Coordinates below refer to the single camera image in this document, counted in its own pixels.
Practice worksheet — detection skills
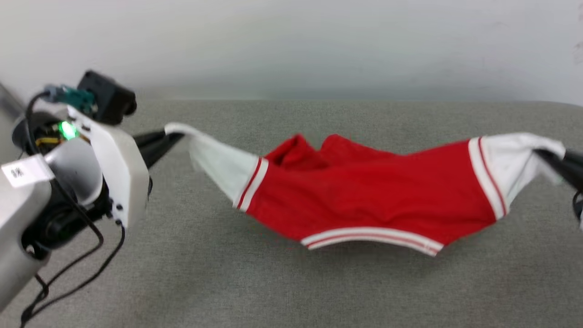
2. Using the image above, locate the red and white garment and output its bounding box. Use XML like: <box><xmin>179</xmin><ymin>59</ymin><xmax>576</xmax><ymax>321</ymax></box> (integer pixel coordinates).
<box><xmin>164</xmin><ymin>122</ymin><xmax>567</xmax><ymax>257</ymax></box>

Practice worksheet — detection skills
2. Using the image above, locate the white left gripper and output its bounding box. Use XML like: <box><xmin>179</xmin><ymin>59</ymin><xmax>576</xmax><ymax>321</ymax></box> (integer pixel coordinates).
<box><xmin>13</xmin><ymin>105</ymin><xmax>184</xmax><ymax>229</ymax></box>

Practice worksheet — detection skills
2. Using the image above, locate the grey fabric sofa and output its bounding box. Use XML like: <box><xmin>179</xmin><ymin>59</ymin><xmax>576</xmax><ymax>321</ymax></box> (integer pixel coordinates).
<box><xmin>0</xmin><ymin>98</ymin><xmax>583</xmax><ymax>328</ymax></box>

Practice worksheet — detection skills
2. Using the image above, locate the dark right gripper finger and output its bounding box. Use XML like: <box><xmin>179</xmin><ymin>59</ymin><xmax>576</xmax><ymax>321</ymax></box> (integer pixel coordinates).
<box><xmin>535</xmin><ymin>149</ymin><xmax>583</xmax><ymax>192</ymax></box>
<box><xmin>563</xmin><ymin>150</ymin><xmax>583</xmax><ymax>173</ymax></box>

